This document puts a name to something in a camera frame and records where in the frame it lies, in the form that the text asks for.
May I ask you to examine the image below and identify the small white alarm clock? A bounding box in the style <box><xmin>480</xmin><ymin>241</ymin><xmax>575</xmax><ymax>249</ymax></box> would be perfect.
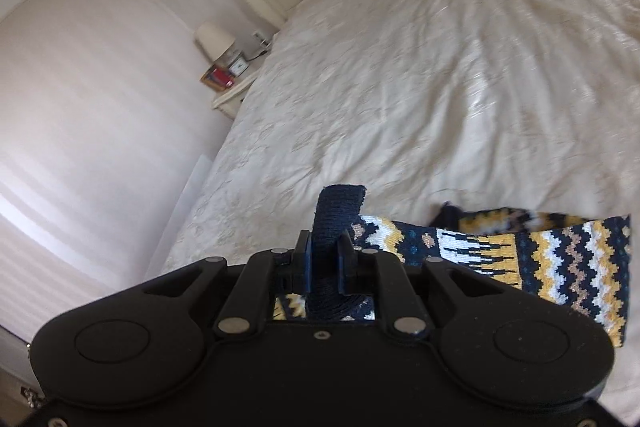
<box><xmin>228</xmin><ymin>54</ymin><xmax>250</xmax><ymax>77</ymax></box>

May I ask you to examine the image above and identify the wooden picture frame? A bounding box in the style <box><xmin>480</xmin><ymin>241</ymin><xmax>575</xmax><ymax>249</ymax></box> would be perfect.
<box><xmin>200</xmin><ymin>66</ymin><xmax>224</xmax><ymax>92</ymax></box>

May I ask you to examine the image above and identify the cream left nightstand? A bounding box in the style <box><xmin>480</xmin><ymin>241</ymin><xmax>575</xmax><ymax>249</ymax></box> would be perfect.
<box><xmin>212</xmin><ymin>70</ymin><xmax>258</xmax><ymax>120</ymax></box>

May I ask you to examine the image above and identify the navy yellow patterned knit sweater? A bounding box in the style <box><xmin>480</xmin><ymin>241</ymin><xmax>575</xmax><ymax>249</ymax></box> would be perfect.
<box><xmin>271</xmin><ymin>183</ymin><xmax>633</xmax><ymax>349</ymax></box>

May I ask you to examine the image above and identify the red item on nightstand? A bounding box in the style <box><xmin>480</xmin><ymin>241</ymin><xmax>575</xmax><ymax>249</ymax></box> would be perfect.
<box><xmin>209</xmin><ymin>65</ymin><xmax>234</xmax><ymax>90</ymax></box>

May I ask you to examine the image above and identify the left table lamp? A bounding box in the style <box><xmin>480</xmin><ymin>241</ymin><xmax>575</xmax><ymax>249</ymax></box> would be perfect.
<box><xmin>194</xmin><ymin>22</ymin><xmax>235</xmax><ymax>62</ymax></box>

